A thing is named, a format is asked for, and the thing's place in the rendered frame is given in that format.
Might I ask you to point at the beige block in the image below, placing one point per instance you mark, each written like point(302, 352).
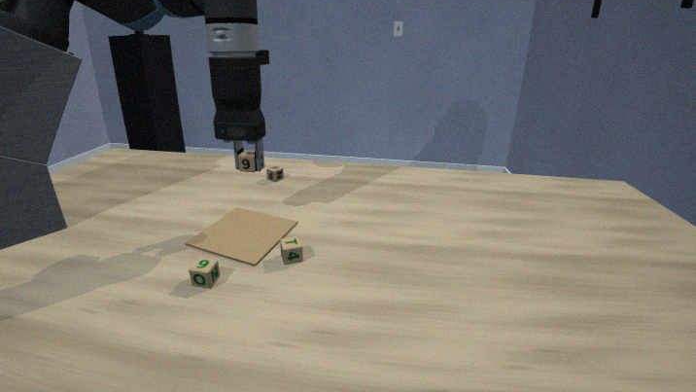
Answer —
point(275, 173)
point(291, 250)
point(246, 161)
point(204, 273)

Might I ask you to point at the tan flat mat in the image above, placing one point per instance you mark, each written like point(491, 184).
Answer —
point(243, 235)

